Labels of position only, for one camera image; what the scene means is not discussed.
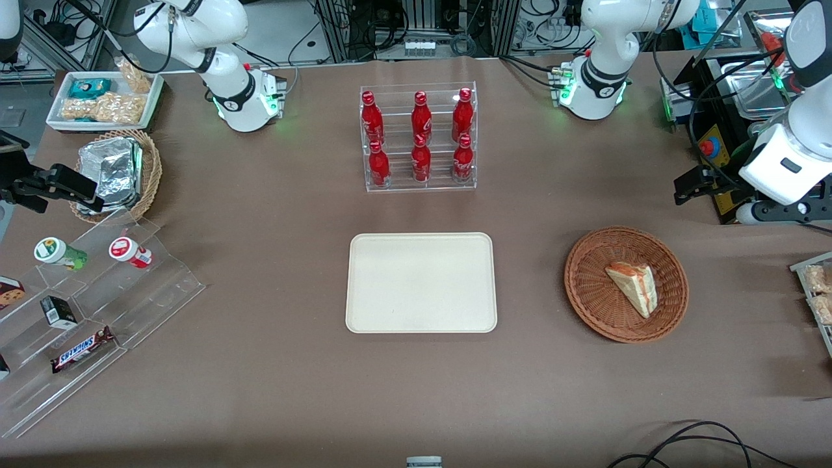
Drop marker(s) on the clear acrylic stepped display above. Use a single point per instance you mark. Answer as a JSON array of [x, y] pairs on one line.
[[149, 292]]

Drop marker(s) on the cream rectangular tray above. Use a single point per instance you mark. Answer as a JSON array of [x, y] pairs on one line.
[[421, 283]]

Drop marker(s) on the red lidded yoghurt cup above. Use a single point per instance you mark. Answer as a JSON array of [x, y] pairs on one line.
[[128, 250]]

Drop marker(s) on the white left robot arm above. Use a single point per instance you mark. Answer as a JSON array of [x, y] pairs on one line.
[[783, 162]]

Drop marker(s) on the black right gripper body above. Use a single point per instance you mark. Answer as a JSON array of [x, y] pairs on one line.
[[14, 170]]

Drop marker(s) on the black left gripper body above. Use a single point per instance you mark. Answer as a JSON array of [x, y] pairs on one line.
[[720, 184]]

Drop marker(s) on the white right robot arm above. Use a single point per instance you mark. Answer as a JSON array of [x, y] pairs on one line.
[[224, 71]]

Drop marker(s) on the round brown wicker basket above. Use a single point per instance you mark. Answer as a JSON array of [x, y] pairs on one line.
[[595, 292]]

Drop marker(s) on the small clear nut bag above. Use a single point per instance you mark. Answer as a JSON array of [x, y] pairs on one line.
[[135, 75]]

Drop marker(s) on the oval wicker basket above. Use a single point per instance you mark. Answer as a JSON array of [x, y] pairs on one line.
[[153, 172]]

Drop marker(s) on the white tray with snack bars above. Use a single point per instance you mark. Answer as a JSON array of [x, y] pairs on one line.
[[803, 266]]

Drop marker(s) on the foil wrapped food package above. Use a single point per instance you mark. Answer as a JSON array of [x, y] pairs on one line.
[[114, 172]]

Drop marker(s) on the yellow emergency stop box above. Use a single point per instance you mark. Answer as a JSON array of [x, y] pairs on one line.
[[712, 144]]

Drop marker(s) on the white power strip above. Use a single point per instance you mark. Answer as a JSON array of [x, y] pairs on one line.
[[420, 47]]

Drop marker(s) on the snickers chocolate bar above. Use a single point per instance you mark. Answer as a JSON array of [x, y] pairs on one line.
[[81, 351]]

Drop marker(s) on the brown cookie box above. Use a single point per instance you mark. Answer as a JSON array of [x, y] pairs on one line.
[[10, 294]]

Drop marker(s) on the teal snack packet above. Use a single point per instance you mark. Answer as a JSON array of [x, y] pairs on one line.
[[90, 88]]

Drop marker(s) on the red cola bottle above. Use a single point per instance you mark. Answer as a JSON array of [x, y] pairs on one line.
[[379, 168], [421, 162], [421, 114], [462, 112], [463, 162], [372, 117]]

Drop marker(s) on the triangular sandwich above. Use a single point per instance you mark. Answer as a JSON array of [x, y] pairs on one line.
[[636, 287]]

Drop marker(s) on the green lidded yoghurt cup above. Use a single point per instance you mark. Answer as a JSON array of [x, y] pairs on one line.
[[55, 252]]

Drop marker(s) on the clear wrapped snack bar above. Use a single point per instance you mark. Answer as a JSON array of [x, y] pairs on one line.
[[820, 279], [824, 311]]

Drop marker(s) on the small black carton box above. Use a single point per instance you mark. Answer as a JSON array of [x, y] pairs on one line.
[[58, 313]]

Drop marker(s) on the clear acrylic bottle rack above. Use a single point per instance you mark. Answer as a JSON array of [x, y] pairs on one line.
[[419, 188]]

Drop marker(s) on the large clear nut bag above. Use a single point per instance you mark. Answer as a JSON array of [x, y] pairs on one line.
[[104, 109]]

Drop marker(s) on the stainless steel tray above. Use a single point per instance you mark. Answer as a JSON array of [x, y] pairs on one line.
[[744, 91]]

